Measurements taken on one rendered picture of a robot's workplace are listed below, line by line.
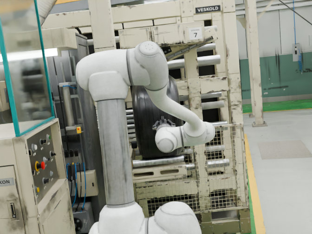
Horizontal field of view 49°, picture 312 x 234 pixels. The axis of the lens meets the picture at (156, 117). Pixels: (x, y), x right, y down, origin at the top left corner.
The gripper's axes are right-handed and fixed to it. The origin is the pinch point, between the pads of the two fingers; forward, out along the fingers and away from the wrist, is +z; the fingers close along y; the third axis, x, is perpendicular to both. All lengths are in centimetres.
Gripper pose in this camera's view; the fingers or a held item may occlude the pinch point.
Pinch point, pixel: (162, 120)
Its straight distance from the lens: 202.1
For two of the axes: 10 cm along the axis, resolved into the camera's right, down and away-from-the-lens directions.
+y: -9.9, 1.1, 0.1
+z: -0.3, -2.8, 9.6
